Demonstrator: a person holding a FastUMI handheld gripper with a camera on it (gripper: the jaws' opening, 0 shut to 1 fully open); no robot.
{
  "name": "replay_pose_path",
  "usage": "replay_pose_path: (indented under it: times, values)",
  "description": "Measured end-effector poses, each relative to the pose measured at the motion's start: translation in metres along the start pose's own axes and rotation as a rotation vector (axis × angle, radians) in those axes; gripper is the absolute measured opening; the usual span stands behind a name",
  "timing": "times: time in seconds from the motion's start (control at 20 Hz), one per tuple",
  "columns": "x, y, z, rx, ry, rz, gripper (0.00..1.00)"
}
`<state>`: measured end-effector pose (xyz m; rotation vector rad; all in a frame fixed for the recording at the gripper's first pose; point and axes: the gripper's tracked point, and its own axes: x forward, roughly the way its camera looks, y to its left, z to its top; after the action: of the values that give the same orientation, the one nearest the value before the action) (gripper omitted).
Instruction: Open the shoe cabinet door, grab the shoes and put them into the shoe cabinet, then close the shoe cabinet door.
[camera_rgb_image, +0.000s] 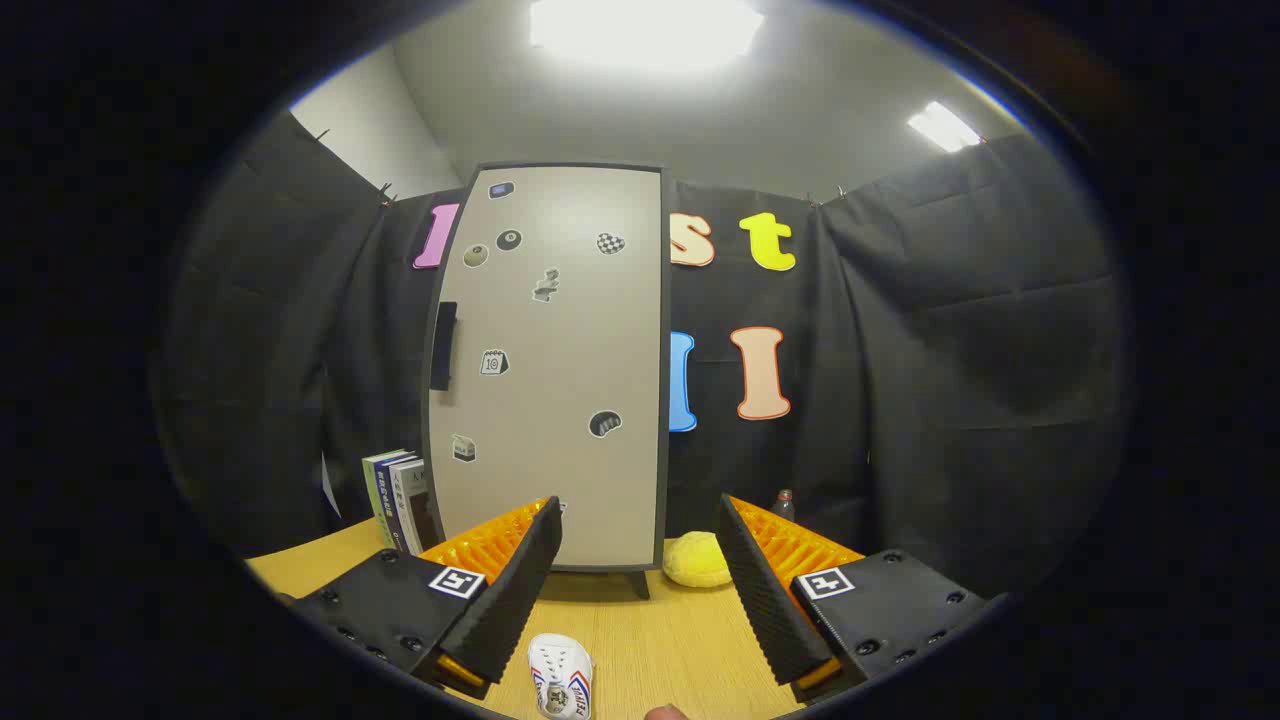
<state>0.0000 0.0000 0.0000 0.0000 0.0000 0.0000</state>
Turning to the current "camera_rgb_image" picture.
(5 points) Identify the beige shoe cabinet door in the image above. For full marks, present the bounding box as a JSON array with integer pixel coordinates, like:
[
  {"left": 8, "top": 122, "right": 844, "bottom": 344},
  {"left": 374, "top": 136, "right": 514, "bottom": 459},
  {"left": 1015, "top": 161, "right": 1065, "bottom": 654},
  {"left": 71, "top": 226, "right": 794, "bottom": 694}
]
[{"left": 428, "top": 165, "right": 663, "bottom": 571}]

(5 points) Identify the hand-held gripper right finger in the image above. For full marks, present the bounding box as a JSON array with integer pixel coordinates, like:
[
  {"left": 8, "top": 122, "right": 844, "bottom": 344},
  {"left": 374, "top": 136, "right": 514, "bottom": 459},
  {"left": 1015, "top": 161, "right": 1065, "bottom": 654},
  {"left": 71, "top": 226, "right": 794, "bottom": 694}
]
[{"left": 716, "top": 493, "right": 987, "bottom": 704}]

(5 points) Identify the dark grey shoe cabinet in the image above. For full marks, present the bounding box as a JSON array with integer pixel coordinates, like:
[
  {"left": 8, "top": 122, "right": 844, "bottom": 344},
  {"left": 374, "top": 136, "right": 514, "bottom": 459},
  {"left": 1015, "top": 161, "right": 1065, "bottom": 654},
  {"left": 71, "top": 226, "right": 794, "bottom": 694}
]
[{"left": 420, "top": 160, "right": 674, "bottom": 601}]

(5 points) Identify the grey-covered book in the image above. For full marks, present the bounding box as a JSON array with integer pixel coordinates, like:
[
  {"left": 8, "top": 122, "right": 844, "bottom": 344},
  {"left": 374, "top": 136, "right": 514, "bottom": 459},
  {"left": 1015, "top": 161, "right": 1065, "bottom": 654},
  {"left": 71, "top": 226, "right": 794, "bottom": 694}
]
[{"left": 390, "top": 458, "right": 441, "bottom": 556}]

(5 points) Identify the large ceiling light panel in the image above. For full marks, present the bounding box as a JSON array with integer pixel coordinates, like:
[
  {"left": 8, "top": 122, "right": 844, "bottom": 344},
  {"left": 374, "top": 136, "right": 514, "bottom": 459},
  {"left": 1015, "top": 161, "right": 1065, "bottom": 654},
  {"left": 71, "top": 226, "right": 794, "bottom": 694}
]
[{"left": 528, "top": 0, "right": 766, "bottom": 71}]

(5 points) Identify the small ceiling light panel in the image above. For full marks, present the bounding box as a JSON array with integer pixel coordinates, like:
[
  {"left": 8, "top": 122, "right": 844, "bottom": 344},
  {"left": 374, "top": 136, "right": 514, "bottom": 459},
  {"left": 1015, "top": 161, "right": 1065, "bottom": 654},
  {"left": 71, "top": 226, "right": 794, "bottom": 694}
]
[{"left": 907, "top": 100, "right": 984, "bottom": 153}]

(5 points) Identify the black backdrop cloth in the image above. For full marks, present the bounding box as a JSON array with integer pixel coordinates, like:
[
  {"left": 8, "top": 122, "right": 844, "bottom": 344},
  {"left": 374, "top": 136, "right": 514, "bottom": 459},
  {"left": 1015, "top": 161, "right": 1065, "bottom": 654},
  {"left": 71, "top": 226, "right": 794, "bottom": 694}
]
[{"left": 165, "top": 110, "right": 1126, "bottom": 601}]

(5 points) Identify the green-spined book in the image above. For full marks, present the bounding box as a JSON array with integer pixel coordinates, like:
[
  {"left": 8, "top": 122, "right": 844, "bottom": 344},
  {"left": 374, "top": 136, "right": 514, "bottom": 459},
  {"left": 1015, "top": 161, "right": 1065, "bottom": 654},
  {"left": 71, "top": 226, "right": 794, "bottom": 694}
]
[{"left": 362, "top": 449, "right": 406, "bottom": 551}]

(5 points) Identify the yellow plush toy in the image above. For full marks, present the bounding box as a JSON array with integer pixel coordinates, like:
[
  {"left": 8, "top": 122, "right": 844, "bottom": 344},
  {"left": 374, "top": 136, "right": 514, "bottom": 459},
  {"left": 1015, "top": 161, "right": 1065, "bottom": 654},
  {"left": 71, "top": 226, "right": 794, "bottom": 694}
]
[{"left": 663, "top": 531, "right": 734, "bottom": 589}]

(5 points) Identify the blue-spined book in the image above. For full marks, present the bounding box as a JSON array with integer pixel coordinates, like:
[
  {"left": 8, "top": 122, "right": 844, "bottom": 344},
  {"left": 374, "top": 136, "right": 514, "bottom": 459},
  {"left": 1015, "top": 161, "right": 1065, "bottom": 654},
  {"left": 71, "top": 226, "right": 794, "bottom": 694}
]
[{"left": 378, "top": 455, "right": 416, "bottom": 554}]

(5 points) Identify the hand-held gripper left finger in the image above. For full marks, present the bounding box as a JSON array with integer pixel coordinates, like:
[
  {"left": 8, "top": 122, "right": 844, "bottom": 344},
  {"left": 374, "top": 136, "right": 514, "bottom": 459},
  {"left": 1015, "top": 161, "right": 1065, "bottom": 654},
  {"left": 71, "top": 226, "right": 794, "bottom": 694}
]
[{"left": 290, "top": 495, "right": 564, "bottom": 701}]

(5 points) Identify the white shoe with chevron stripes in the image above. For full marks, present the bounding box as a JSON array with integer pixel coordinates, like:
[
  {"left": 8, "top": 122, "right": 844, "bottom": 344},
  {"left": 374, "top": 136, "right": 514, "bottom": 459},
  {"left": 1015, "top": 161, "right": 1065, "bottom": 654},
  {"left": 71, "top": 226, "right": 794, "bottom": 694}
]
[{"left": 527, "top": 633, "right": 595, "bottom": 720}]

